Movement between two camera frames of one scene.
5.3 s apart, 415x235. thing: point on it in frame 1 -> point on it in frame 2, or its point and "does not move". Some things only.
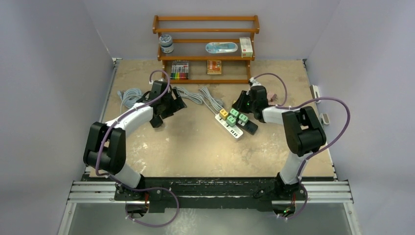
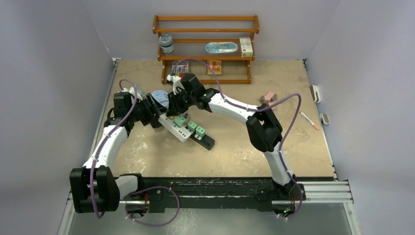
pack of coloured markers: [179, 70] does not move
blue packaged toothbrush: [212, 47] does not move
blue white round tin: [166, 43] does not move
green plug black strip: [234, 112] -> [192, 126]
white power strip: [236, 132] -> [181, 133]
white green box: [246, 51] does not move
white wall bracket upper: [315, 92] does not move
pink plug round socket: [271, 97] does not move
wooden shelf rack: [206, 49] does not move
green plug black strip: [243, 118] -> [200, 131]
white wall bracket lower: [324, 119] does not move
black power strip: [249, 127] -> [205, 141]
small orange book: [214, 67] does not move
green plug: [230, 121] -> [178, 120]
